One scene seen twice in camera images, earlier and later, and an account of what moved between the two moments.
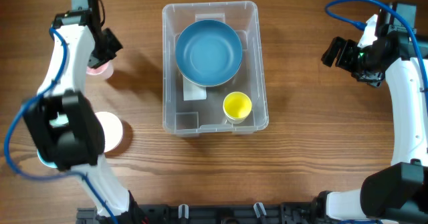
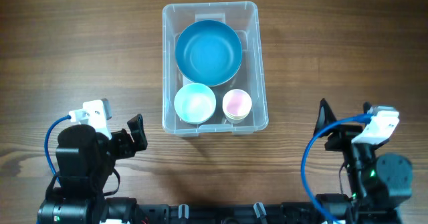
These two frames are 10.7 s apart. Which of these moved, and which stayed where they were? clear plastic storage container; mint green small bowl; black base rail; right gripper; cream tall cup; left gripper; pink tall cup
Moved: mint green small bowl; right gripper; pink tall cup; left gripper
Stayed: black base rail; clear plastic storage container; cream tall cup
